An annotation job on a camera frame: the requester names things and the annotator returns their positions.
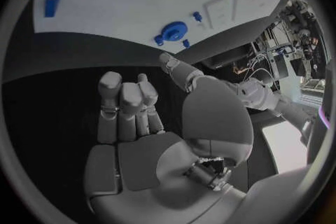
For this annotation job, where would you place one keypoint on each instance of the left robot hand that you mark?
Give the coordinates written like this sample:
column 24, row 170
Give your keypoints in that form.
column 241, row 91

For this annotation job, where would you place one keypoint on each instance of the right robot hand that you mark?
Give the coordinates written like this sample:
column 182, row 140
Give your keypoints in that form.
column 147, row 165

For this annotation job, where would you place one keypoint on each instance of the blue rectangular block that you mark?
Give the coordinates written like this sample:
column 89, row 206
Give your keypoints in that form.
column 52, row 4

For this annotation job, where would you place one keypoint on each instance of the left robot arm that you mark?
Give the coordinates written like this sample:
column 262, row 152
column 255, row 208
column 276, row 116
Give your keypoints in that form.
column 262, row 93

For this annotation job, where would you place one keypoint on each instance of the white task board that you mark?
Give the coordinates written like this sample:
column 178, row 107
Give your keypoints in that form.
column 118, row 14

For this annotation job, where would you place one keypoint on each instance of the black monitor screen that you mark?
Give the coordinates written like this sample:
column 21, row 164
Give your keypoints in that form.
column 228, row 58

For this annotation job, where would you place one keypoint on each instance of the workshop equipment rack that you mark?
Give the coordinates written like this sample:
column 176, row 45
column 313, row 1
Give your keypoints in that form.
column 286, row 39

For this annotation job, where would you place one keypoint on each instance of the blue gear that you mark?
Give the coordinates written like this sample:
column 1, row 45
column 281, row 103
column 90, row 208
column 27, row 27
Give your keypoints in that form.
column 174, row 31

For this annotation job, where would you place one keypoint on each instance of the blue ringed peg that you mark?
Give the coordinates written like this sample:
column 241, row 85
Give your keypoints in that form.
column 158, row 40

